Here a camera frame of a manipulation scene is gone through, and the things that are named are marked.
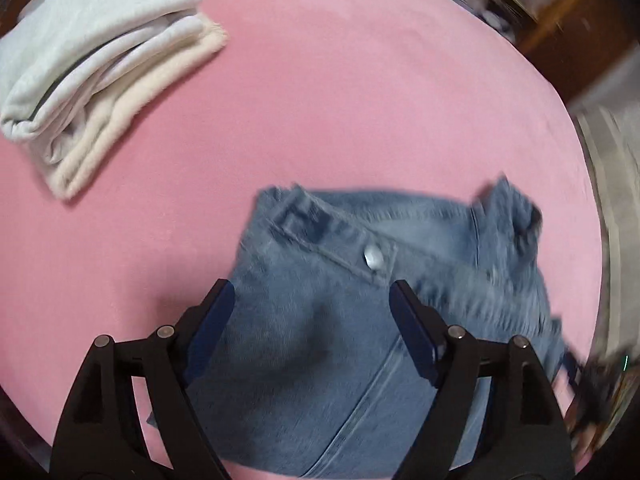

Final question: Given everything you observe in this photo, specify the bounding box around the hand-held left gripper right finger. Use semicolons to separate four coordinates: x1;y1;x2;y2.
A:
389;280;576;480

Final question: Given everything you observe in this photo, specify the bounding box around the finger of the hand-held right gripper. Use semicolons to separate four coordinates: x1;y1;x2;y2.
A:
557;350;583;391

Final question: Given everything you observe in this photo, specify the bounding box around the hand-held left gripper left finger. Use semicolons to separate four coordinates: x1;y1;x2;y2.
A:
49;279;236;480

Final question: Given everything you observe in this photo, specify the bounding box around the blue denim jacket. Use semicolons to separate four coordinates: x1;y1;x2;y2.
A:
147;175;576;478

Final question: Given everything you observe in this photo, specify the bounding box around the cream folded garment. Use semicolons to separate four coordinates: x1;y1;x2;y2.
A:
30;15;228;200

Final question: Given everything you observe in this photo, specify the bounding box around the pink fleece bed blanket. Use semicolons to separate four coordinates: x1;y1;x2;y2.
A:
0;0;603;476

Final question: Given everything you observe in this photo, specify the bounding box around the white folded garment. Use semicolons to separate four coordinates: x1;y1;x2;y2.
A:
0;0;207;142

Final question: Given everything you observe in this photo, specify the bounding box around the wooden shelf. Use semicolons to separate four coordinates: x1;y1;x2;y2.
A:
450;0;621;68

